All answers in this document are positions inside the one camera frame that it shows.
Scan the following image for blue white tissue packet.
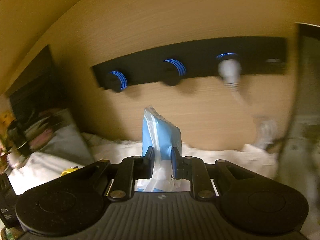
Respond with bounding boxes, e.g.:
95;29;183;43
136;106;190;192

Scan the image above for white fringed cloth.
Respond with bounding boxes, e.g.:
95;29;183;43
8;124;278;195

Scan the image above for yellow plastic funnel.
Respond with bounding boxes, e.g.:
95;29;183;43
61;167;78;176

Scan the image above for black power strip blue sockets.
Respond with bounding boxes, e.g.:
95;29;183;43
92;36;287;93

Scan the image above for black television monitor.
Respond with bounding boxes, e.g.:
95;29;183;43
8;44;96;165

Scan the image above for white power cable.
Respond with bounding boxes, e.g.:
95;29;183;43
217;58;278;151

